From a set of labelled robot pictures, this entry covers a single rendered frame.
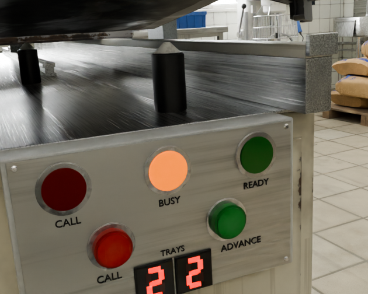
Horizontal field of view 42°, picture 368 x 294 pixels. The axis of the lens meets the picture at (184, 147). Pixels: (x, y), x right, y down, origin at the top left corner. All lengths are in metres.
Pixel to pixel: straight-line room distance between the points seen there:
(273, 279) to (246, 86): 0.20
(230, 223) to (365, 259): 1.64
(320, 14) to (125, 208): 5.35
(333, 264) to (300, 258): 1.45
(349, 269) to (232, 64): 1.49
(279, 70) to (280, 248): 0.16
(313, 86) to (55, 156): 0.22
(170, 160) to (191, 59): 0.28
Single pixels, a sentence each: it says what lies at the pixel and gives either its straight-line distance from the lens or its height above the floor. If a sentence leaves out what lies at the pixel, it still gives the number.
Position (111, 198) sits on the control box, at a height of 0.80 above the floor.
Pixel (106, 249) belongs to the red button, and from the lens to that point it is 0.37.
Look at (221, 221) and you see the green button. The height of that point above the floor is 0.76.
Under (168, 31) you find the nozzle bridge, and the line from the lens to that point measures 1.24.
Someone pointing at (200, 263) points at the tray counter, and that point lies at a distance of 0.41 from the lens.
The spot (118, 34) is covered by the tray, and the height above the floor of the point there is 0.91.
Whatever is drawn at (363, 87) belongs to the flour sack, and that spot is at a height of 0.33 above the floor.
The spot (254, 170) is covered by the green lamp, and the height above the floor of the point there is 0.80.
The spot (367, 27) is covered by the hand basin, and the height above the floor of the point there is 0.79.
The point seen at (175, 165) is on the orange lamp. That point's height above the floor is 0.82.
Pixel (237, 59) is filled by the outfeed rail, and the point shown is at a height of 0.88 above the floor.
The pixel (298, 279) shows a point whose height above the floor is 0.66.
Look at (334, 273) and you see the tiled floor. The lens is 1.90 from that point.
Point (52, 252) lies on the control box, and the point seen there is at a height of 0.76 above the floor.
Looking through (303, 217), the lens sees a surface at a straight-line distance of 0.50.
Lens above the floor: 0.92
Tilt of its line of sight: 14 degrees down
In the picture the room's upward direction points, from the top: 3 degrees counter-clockwise
